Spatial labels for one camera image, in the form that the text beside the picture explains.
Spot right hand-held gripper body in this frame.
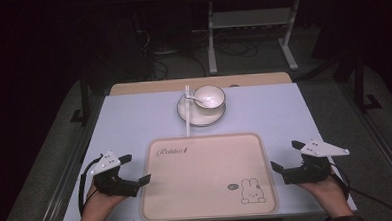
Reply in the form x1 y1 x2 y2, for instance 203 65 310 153
279 137 352 187

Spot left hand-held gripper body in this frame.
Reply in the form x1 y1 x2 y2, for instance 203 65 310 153
88 148 142 200

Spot person's left hand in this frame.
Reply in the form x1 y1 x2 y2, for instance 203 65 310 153
81 182 130 221

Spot person's right hand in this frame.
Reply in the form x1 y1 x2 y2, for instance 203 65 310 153
296 173 349 214

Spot light blue table mat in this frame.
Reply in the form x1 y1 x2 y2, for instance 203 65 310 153
56 80 359 221

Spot beige tray with rabbit print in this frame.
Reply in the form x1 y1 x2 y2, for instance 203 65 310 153
137 130 280 221

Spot wooden table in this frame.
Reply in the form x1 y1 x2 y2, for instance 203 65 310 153
109 71 293 96

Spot black metal stand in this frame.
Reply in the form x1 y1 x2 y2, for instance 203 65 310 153
335 53 383 114
67 69 93 125

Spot white plate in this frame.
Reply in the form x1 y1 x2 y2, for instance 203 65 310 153
175 90 228 129

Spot white spoon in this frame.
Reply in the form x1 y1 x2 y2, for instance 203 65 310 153
184 92 205 107

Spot white bowl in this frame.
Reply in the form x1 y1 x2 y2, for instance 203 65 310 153
192 84 228 111

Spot white metal stand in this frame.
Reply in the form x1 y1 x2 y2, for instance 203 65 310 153
204 0 305 76

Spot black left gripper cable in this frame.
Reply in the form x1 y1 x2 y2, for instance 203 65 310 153
75 154 106 217

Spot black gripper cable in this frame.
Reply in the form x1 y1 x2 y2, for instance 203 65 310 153
329 160 392 221
75 154 106 217

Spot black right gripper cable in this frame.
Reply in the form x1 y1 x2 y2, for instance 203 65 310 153
329 160 392 221

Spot black floor cables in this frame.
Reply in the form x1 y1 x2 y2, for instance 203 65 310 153
212 37 260 60
131 6 208 82

